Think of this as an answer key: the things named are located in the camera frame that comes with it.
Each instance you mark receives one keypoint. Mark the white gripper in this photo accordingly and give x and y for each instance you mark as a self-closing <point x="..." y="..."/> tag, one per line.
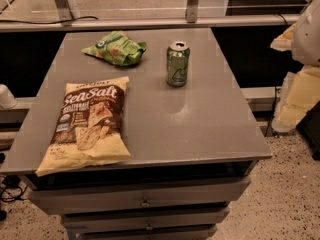
<point x="309" y="37"/>

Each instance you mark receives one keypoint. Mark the brown sea salt chip bag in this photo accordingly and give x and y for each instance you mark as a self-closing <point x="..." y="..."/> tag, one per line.
<point x="88" y="128"/>

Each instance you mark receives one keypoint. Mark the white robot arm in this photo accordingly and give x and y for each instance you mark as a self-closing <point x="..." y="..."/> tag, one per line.
<point x="305" y="46"/>

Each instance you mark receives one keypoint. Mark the green chip bag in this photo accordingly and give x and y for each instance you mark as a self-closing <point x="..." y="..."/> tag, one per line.
<point x="118" y="49"/>

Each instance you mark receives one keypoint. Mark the green soda can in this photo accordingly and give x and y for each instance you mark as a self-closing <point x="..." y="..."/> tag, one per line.
<point x="177" y="63"/>

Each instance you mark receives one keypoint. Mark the top drawer knob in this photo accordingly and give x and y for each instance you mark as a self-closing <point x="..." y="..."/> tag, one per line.
<point x="145" y="204"/>

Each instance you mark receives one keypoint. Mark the white cylinder at left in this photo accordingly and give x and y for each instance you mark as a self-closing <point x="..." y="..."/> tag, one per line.
<point x="7" y="99"/>

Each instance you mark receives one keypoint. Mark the metal frame rail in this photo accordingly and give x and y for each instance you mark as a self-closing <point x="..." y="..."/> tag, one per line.
<point x="86" y="15"/>

